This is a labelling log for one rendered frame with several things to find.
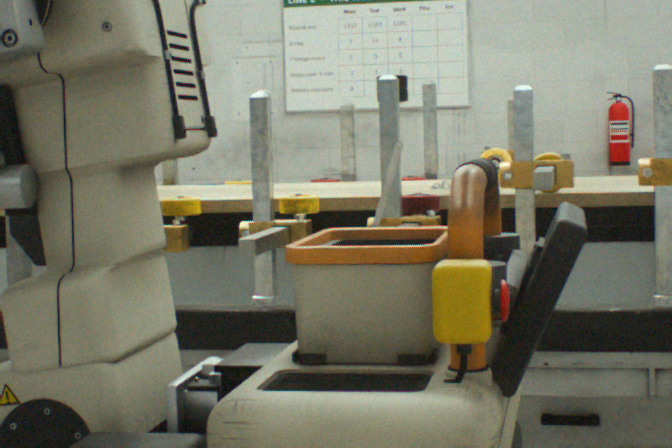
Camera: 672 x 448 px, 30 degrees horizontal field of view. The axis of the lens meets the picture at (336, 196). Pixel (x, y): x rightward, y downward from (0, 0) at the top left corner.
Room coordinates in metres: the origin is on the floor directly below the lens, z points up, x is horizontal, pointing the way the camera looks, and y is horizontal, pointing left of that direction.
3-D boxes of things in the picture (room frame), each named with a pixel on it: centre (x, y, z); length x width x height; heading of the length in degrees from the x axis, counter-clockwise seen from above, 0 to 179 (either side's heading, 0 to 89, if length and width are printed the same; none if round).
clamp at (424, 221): (2.37, -0.13, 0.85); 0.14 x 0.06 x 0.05; 79
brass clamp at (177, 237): (2.46, 0.36, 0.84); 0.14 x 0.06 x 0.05; 79
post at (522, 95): (2.32, -0.35, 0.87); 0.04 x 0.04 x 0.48; 79
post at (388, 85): (2.37, -0.11, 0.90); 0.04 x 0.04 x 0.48; 79
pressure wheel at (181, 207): (2.59, 0.32, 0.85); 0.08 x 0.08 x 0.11
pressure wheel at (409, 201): (2.45, -0.16, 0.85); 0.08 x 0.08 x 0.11
